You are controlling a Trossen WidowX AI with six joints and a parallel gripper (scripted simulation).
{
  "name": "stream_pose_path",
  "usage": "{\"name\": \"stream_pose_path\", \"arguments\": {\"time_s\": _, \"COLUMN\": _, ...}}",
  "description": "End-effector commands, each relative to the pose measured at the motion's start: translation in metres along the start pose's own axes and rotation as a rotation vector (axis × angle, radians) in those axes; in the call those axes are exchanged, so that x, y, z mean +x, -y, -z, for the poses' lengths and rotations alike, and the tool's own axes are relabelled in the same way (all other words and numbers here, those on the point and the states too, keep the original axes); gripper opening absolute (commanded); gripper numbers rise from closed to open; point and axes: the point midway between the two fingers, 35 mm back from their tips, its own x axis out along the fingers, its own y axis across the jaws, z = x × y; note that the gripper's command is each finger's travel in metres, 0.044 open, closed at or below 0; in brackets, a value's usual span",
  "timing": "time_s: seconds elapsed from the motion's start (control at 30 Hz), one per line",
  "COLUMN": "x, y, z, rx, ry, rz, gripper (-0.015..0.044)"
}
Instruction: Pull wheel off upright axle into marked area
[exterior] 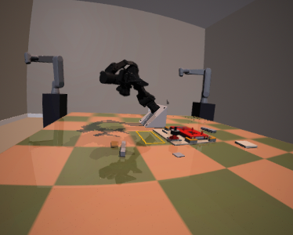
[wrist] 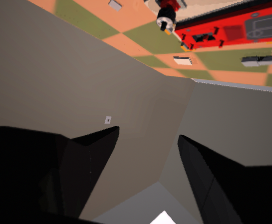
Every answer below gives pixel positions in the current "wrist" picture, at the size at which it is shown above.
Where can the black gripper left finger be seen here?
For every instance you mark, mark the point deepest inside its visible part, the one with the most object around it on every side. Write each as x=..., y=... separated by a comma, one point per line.
x=76, y=164

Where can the grey and black wheel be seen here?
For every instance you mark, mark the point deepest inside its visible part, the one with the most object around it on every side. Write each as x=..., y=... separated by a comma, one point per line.
x=166, y=14

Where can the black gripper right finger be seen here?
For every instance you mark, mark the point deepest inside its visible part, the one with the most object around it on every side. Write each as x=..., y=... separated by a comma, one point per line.
x=225, y=191

